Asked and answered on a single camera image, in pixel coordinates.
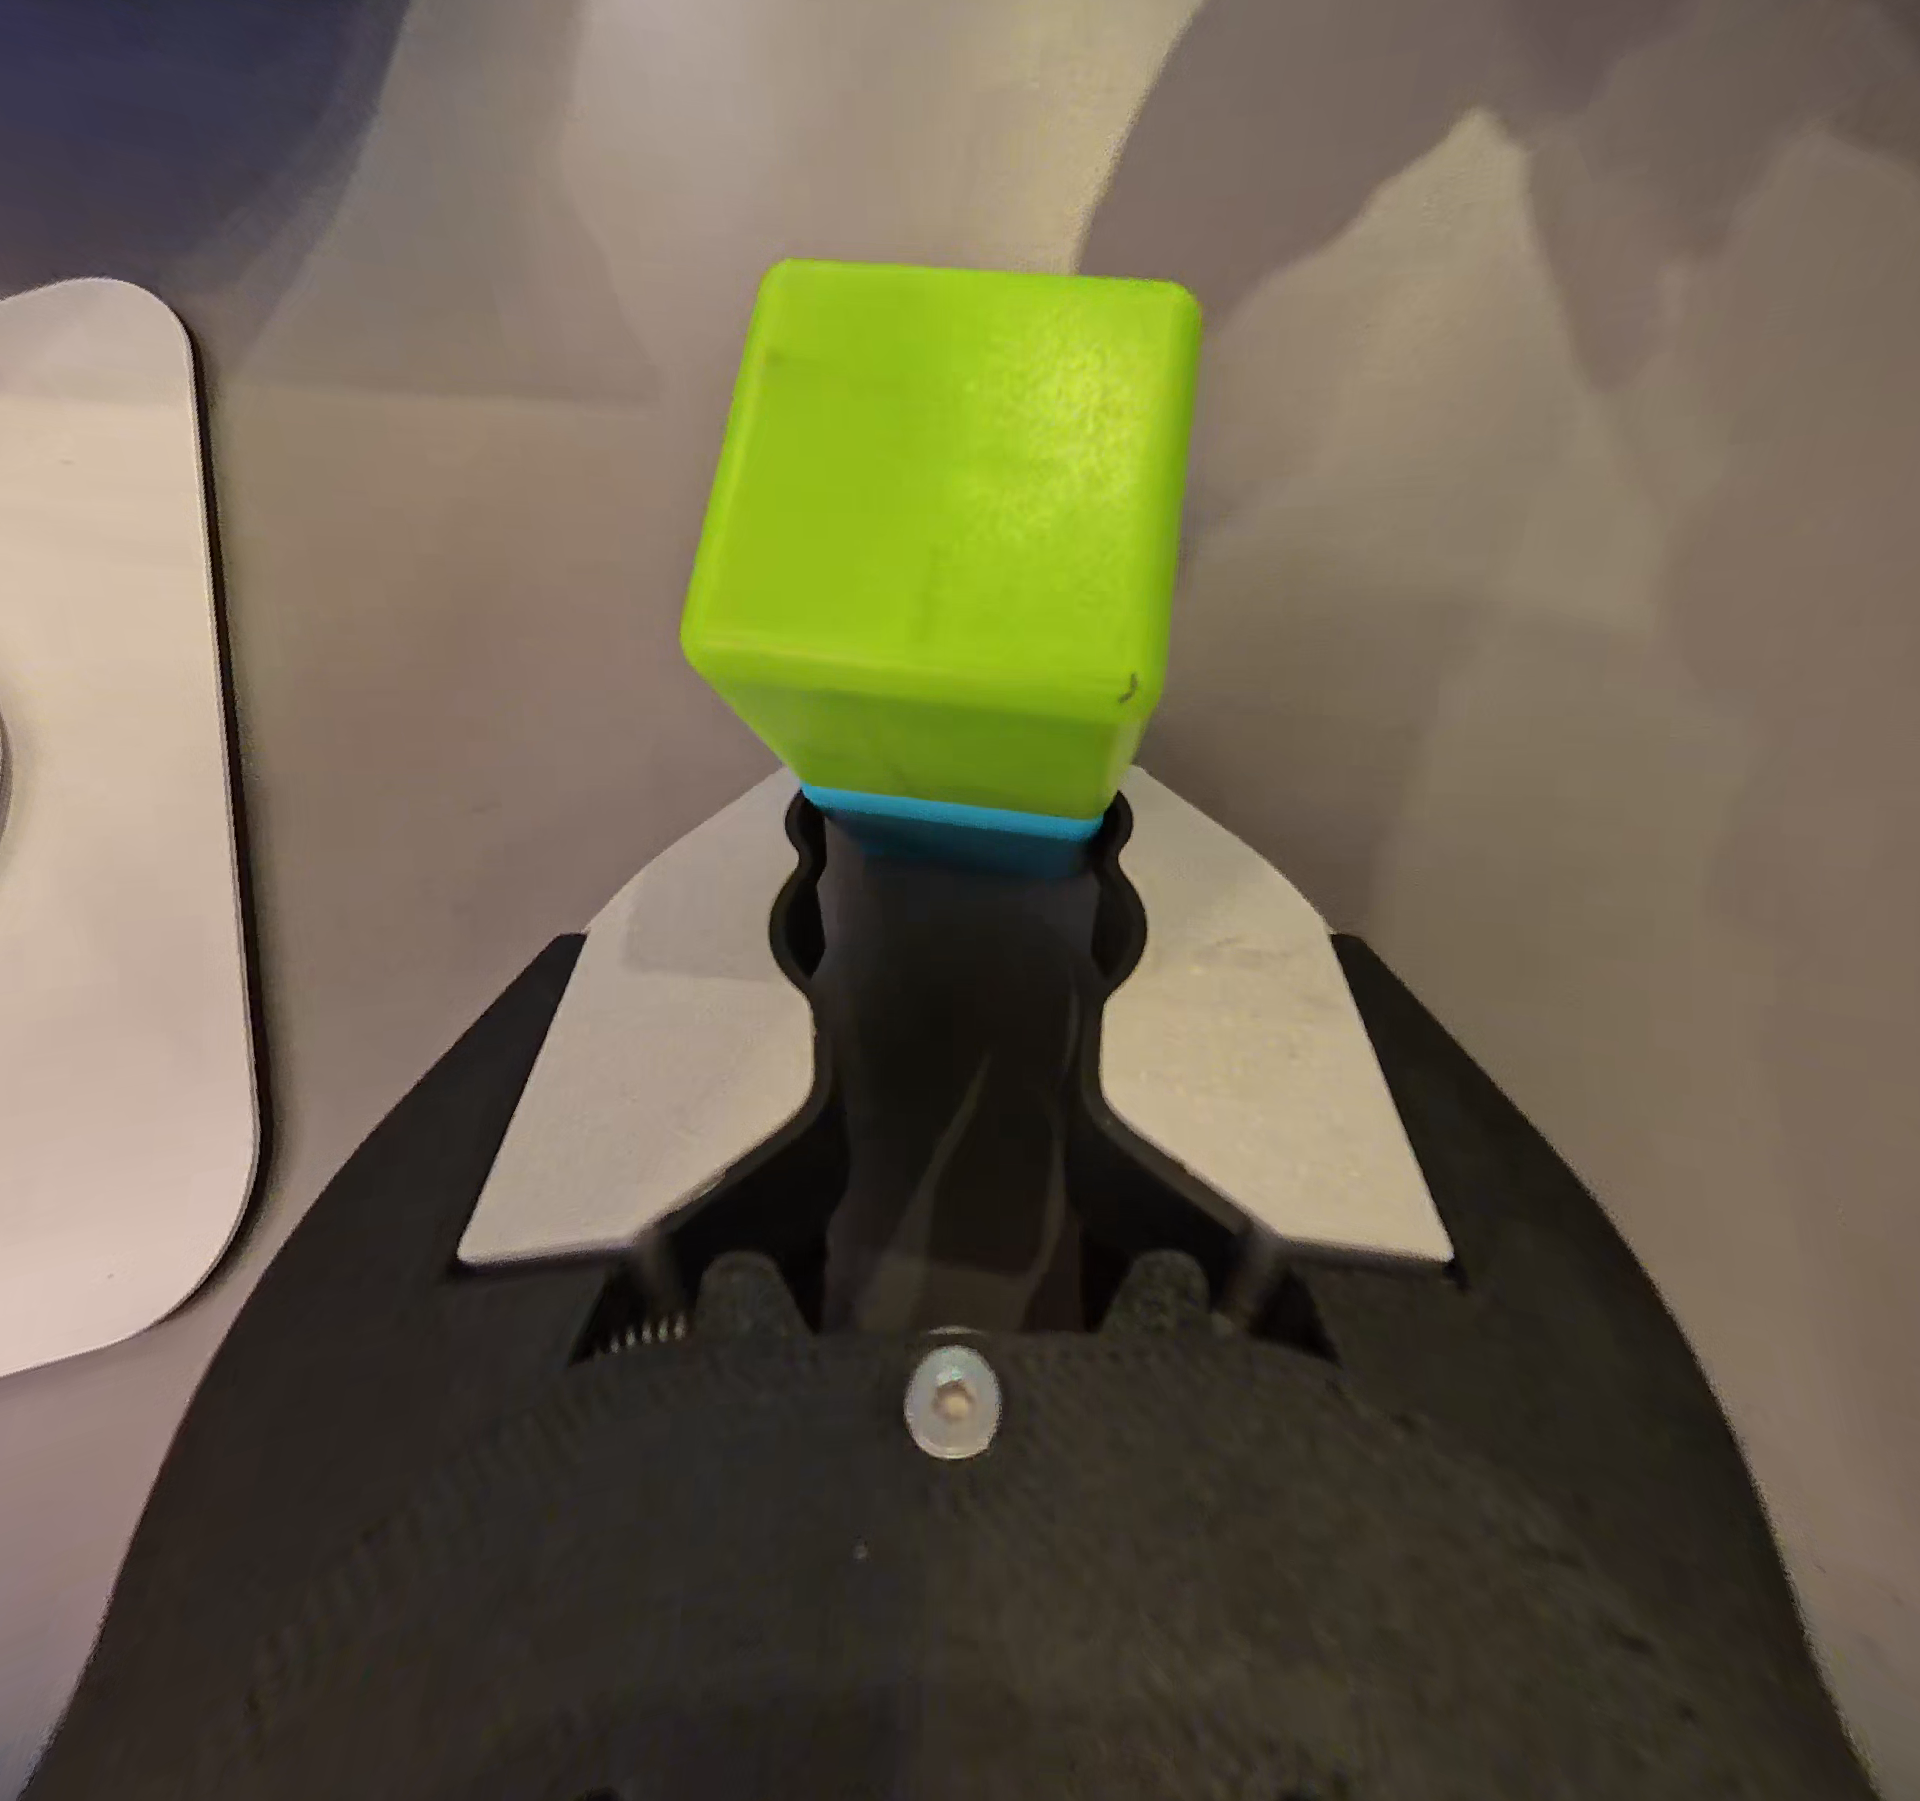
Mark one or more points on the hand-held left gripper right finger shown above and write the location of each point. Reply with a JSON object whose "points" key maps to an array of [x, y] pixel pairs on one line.
{"points": [[1275, 1080]]}

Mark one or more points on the green cube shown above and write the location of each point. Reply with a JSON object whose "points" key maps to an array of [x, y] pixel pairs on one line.
{"points": [[931, 511]]}

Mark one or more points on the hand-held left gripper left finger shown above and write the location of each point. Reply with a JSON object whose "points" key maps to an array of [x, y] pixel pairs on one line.
{"points": [[645, 1080]]}

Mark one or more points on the light blue cube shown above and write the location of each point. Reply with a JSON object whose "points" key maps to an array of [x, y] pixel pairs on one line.
{"points": [[961, 842]]}

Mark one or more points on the grey desk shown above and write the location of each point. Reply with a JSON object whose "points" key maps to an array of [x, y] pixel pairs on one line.
{"points": [[1500, 482]]}

